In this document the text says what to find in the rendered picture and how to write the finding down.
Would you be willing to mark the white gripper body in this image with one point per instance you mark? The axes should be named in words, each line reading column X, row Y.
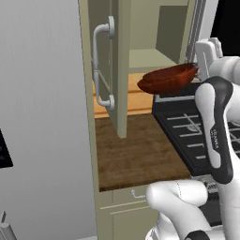
column 207, row 54

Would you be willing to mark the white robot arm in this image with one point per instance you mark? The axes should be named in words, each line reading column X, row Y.
column 175, row 200

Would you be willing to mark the beige cabinet door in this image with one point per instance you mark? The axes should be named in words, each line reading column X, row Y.
column 195, row 28
column 134, row 225
column 121, row 62

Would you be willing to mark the red-brown bowl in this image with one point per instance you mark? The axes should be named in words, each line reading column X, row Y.
column 165, row 82

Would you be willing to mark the beige open upper cabinet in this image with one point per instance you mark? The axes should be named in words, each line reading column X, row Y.
column 146, row 59

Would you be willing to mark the beige lower cabinet door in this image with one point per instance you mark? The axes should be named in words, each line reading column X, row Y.
column 134, row 225

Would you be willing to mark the black stove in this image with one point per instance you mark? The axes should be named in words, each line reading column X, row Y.
column 178, row 131

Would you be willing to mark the beige drawer front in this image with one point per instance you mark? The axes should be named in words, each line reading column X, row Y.
column 125, row 197

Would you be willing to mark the grey fridge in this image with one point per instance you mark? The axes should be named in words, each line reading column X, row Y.
column 43, row 109

